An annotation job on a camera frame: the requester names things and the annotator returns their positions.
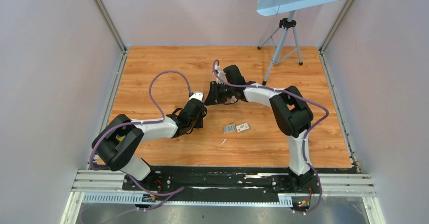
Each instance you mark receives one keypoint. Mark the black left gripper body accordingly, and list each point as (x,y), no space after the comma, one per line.
(193,112)

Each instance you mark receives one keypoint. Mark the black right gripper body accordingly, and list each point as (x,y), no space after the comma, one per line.
(216,93)

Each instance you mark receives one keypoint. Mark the grey staple strips tray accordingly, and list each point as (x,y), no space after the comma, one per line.
(229,128)

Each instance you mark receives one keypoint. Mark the white staple box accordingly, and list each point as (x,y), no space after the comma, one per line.
(242,127)

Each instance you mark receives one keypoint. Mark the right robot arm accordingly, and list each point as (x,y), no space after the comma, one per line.
(293,115)

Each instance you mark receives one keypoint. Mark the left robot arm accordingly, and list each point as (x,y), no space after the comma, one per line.
(117,143)

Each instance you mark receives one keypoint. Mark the green toy brick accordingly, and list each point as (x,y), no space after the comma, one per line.
(120,138)

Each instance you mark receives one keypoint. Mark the silver tripod stand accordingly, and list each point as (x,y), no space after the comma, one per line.
(286,24)

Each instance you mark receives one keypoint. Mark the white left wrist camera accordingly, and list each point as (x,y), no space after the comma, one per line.
(197,95)

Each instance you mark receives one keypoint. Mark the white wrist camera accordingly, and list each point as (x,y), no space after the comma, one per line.
(197,95)
(219,72)

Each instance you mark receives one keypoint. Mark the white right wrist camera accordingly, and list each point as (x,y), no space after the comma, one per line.
(219,72)

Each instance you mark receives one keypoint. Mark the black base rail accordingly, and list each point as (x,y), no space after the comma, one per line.
(229,185)

